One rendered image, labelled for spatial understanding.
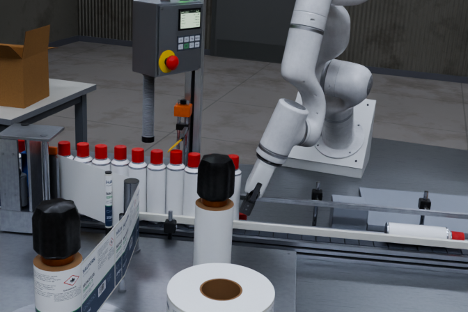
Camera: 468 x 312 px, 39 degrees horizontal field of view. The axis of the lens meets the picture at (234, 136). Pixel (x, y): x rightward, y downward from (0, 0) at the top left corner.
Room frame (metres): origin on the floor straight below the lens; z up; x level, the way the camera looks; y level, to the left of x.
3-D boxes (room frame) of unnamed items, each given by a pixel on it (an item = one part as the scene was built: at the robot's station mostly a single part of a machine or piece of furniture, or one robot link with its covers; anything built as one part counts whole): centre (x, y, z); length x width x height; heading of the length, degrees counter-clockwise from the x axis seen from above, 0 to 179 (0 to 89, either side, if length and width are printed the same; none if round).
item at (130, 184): (1.48, 0.24, 0.97); 0.05 x 0.05 x 0.19
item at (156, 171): (1.67, 0.20, 0.98); 0.05 x 0.05 x 0.20
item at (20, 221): (1.61, 0.52, 1.01); 0.14 x 0.13 x 0.26; 85
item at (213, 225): (1.38, 0.04, 1.03); 0.09 x 0.09 x 0.30
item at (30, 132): (1.60, 0.52, 1.14); 0.14 x 0.11 x 0.01; 85
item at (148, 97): (1.78, 0.24, 1.18); 0.04 x 0.04 x 0.21
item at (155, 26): (1.76, 0.19, 1.38); 0.17 x 0.10 x 0.19; 140
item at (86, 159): (1.69, 0.41, 0.98); 0.05 x 0.05 x 0.20
